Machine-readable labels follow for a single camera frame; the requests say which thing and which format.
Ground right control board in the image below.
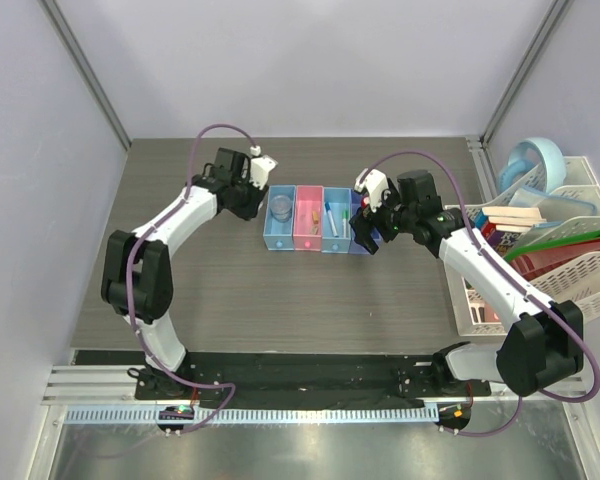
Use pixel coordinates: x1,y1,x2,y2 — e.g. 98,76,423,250
436,404,471,435

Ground light blue bin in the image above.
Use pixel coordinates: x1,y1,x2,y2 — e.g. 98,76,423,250
263,185,296,251
321,187,351,254

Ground green white marker pen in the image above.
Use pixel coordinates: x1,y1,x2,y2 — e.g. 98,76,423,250
342,210,351,239

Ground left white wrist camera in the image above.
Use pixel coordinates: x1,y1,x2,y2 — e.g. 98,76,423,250
249,146,278,190

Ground light blue tape roll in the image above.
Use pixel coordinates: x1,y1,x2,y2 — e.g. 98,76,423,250
498,137,567,193

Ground purple plastic bin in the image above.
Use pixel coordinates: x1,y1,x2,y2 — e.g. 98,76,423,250
349,191,382,255

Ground control board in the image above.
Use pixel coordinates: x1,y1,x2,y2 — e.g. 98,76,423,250
436,404,471,435
156,405,195,434

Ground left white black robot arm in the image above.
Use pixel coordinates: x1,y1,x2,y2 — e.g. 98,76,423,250
101,147,277,399

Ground blue white marker pen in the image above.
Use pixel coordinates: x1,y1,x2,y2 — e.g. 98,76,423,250
325,202,339,238

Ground stack of books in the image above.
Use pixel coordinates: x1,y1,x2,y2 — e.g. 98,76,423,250
473,206,546,256

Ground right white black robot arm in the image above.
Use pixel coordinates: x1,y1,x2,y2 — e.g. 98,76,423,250
350,169,584,397

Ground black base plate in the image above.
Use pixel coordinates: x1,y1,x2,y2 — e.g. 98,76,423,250
127,352,491,409

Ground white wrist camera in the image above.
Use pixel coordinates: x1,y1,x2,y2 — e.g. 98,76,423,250
353,168,389,212
249,146,278,190

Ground white slotted cable duct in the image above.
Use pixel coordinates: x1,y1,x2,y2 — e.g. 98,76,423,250
64,404,438,426

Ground red green folders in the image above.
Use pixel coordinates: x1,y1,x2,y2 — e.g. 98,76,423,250
504,230,600,280

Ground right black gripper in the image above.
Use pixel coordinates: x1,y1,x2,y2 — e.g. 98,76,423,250
350,181,417,254

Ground pink plastic bin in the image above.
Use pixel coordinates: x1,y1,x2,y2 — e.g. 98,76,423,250
293,185,324,252

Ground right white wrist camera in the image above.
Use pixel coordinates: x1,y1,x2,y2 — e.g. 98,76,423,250
353,168,389,212

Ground left control board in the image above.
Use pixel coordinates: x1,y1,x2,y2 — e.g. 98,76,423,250
156,405,195,434

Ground left light blue bin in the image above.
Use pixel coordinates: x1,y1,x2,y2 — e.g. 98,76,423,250
263,185,296,251

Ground clear jar of paper clips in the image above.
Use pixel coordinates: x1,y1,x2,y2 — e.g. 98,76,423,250
269,195,293,223

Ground white plastic file rack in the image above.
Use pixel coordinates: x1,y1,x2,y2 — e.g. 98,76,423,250
445,157,600,337

